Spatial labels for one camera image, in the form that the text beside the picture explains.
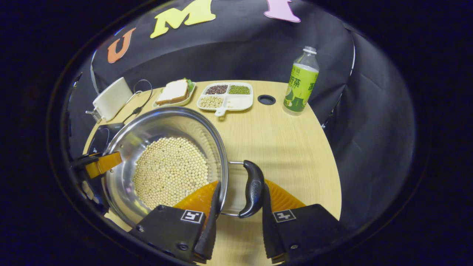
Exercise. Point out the black induction cooktop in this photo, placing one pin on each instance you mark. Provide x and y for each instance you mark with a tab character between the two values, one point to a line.
101	138

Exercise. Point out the white toaster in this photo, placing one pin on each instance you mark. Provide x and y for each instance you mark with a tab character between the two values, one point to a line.
112	98

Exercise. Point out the dark red beans portion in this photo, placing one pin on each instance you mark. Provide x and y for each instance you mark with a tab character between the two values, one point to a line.
217	89

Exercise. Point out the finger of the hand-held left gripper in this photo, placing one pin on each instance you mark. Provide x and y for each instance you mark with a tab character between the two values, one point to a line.
105	164

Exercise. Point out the small soybeans portion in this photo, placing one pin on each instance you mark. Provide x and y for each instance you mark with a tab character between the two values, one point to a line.
211	102

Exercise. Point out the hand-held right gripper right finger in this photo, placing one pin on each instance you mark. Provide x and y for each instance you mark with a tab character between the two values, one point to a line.
269	225

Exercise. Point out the green mung beans portion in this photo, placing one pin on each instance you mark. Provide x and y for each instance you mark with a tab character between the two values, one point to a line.
239	89

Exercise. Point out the green label drink bottle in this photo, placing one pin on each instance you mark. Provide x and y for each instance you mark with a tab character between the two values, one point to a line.
299	88

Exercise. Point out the stainless steel pot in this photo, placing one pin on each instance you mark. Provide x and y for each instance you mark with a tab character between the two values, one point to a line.
166	123

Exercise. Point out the heap of soybeans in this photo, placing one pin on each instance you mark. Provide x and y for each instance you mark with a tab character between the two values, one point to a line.
166	170

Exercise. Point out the white divided dish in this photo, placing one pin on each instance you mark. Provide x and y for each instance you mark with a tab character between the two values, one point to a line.
226	99

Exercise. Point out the white rectangular plate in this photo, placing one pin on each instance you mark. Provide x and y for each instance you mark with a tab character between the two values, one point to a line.
188	99

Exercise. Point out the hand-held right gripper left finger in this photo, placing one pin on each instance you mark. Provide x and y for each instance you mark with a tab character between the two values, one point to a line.
210	221

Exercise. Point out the white bread sandwich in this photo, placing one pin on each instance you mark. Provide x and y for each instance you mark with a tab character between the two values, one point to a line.
172	92

